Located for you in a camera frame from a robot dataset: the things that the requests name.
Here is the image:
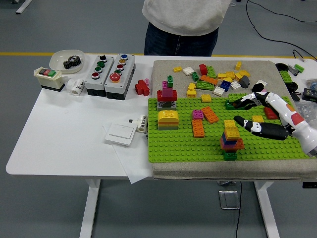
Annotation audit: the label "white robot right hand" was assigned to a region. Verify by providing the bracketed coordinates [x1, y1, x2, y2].
[232, 91, 317, 154]

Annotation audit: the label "green long toy brick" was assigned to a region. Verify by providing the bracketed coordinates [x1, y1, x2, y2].
[279, 70, 293, 84]
[196, 80, 215, 91]

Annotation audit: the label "black toy piece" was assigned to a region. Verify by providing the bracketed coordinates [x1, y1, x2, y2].
[251, 83, 265, 94]

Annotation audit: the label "grey sloped toy brick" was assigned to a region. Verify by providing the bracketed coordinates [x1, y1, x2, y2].
[239, 75, 251, 89]

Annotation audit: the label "light green long brick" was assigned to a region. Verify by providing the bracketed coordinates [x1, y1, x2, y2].
[227, 93, 249, 103]
[207, 65, 218, 79]

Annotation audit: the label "dark green toy brick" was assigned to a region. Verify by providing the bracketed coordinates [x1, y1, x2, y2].
[223, 151, 238, 162]

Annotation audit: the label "orange long toy brick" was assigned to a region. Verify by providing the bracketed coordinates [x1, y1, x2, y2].
[200, 74, 219, 86]
[201, 106, 220, 124]
[192, 119, 206, 138]

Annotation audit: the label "green studded baseplate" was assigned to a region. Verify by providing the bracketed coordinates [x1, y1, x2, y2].
[148, 96, 317, 163]

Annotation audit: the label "yellow rounded toy brick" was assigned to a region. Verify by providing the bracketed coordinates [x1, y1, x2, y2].
[158, 110, 180, 122]

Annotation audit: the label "magenta tall toy brick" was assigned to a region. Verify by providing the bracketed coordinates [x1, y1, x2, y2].
[162, 81, 174, 98]

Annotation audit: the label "red wide toy brick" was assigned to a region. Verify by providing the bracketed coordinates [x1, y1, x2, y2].
[157, 89, 178, 102]

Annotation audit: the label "red cross-shaped brick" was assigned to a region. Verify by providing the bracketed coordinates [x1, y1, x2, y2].
[135, 79, 151, 97]

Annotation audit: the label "clear plastic bag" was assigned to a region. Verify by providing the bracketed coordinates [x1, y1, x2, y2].
[296, 101, 317, 124]

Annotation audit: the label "black box yellow marks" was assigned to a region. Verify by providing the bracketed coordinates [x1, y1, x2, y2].
[302, 88, 317, 102]

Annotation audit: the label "white table leg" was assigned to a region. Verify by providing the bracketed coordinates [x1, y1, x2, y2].
[253, 180, 281, 238]
[79, 178, 102, 238]

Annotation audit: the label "silver floor box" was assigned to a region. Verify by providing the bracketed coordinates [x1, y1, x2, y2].
[218, 189, 241, 210]

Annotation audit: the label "grey-brown mat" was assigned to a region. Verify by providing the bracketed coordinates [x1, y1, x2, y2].
[151, 59, 317, 179]

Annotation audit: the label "person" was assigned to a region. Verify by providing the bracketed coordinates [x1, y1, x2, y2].
[142, 0, 233, 57]

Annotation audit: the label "white labelled tube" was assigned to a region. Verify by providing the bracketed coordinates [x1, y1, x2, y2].
[70, 78, 86, 97]
[136, 114, 148, 133]

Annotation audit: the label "white paper sheet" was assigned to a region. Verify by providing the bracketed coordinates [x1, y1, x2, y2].
[102, 123, 155, 185]

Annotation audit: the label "grey emergency-stop button box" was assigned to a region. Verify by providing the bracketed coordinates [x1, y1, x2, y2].
[104, 53, 136, 101]

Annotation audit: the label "grey push-button box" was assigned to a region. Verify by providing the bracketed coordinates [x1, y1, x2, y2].
[84, 54, 115, 97]

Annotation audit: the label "black gear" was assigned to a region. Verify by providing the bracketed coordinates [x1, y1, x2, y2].
[62, 55, 82, 70]

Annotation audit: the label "white bowl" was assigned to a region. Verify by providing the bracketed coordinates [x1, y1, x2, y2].
[48, 49, 86, 75]

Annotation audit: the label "white foot of table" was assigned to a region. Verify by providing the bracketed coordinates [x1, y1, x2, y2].
[15, 0, 33, 14]

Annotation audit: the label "black floor cable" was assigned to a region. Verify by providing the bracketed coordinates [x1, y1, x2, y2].
[246, 0, 317, 62]

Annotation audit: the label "black hanging cable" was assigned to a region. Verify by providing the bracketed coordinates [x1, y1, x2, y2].
[234, 181, 243, 238]

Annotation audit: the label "white wall switch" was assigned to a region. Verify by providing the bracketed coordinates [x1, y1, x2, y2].
[104, 122, 136, 147]

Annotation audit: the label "beige red-green switch box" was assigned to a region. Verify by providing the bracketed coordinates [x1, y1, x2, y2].
[33, 66, 66, 93]

